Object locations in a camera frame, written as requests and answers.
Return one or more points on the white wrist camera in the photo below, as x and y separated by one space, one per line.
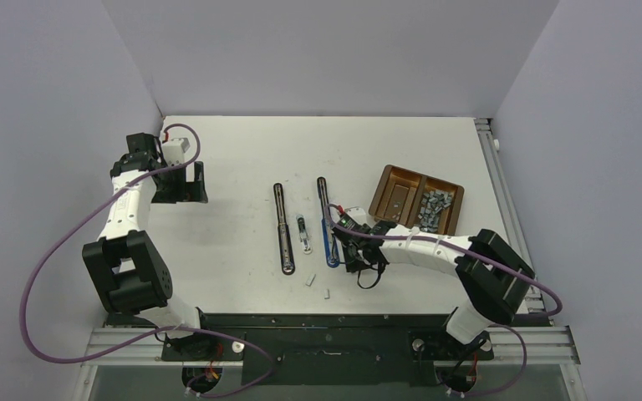
357 213
174 151

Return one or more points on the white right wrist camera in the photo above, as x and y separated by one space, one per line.
357 213

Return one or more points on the pile of staple strips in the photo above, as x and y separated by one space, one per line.
432 204

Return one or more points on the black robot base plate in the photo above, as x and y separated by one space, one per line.
321 349

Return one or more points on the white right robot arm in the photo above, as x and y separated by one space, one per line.
493 276

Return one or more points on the brown wooden tray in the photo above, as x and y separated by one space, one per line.
398 194

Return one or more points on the black stapler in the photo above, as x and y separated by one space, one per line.
284 239

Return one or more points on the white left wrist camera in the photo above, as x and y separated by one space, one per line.
174 151

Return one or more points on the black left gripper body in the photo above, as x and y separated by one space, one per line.
174 186

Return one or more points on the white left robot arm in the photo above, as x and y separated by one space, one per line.
130 276

